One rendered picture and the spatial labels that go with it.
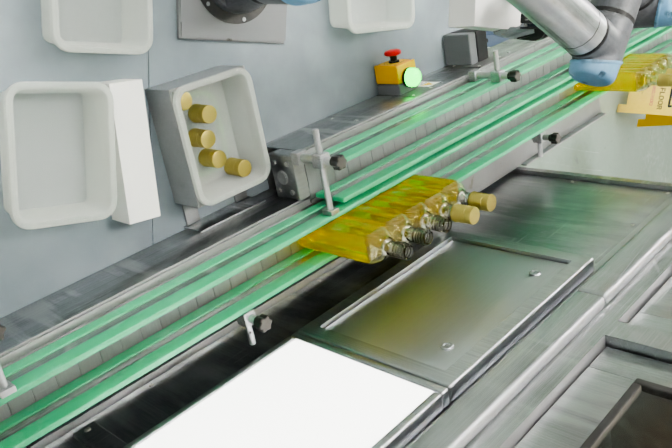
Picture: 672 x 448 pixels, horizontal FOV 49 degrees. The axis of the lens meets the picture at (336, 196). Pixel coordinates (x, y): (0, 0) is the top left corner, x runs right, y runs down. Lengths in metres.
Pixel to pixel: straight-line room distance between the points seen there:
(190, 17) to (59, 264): 0.50
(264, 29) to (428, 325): 0.66
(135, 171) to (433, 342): 0.58
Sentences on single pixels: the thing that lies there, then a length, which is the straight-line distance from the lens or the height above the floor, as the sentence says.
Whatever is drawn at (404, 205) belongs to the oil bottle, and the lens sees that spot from 1.42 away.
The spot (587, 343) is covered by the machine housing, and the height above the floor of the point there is 1.42.
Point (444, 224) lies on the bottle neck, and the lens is 1.39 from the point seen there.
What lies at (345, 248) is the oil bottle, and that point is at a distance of 1.37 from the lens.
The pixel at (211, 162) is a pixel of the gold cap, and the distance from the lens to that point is 1.39.
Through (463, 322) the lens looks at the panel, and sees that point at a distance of 1.32.
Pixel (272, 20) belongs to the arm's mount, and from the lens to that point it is 1.54.
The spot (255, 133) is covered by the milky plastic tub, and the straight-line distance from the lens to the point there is 1.43.
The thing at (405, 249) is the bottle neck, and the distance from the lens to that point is 1.29.
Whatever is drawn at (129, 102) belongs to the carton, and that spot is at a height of 0.81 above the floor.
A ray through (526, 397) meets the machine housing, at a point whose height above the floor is 1.41.
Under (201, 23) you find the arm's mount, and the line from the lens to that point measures 1.44.
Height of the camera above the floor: 1.93
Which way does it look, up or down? 44 degrees down
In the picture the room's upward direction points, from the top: 100 degrees clockwise
